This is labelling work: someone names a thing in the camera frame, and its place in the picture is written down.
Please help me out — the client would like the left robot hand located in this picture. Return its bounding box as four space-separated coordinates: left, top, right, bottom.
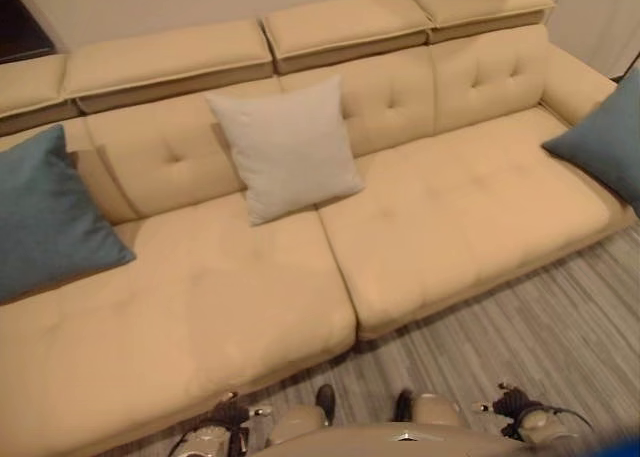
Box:
211 390 268 429

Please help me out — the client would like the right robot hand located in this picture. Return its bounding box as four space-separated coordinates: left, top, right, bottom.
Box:
471 383 532 439

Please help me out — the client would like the long cream sofa seat pad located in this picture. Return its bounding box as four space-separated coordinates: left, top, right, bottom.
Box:
0 190 359 457

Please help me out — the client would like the short cream sofa seat pad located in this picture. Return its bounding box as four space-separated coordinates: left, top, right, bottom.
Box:
316 105 627 342

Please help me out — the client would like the cream leather sofa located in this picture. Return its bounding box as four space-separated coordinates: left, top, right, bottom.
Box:
0 0 632 457

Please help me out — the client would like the wide cream sofa headrest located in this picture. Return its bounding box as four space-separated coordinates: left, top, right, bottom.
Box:
61 18 275 102

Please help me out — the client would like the narrow cream sofa headrest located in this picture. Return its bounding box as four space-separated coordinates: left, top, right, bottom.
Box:
0 53 70 122

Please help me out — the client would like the left silver robot leg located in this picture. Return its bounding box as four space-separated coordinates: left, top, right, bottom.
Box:
268 403 331 442

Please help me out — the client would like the silver robot leg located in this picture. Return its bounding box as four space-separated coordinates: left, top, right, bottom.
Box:
268 403 331 442
410 393 462 429

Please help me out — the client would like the right silver robot leg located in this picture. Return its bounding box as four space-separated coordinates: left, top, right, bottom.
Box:
410 393 462 429

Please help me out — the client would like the left dark robot foot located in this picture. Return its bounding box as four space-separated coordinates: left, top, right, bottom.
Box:
315 383 337 427

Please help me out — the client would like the dark robot foot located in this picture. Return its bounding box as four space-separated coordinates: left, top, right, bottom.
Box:
315 383 337 427
394 388 416 423

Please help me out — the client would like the blurred blue object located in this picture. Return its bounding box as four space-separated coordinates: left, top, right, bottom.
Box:
563 423 640 457

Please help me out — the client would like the right dark robot foot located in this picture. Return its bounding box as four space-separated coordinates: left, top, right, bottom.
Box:
394 388 416 423

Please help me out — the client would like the silver robot torso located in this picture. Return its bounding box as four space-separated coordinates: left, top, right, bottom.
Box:
258 423 507 457

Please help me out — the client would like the teal square cushion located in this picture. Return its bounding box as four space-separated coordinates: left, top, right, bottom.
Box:
0 123 137 306
541 67 640 216

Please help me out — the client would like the light grey square cushion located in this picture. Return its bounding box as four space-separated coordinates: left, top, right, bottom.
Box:
205 74 365 227

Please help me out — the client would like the dark wooden furniture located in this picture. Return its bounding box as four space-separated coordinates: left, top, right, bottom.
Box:
0 0 56 66

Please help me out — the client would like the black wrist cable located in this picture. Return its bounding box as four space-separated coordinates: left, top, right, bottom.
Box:
527 412 597 441

